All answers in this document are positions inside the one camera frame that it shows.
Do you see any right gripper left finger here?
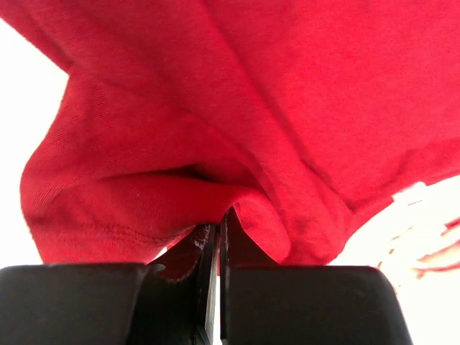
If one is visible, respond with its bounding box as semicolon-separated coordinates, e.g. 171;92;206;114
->
1;225;216;344

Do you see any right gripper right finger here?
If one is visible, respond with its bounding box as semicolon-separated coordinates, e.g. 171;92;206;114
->
220;208;413;344

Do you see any dark red t shirt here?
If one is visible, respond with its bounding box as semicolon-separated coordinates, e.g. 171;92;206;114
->
1;1;459;265

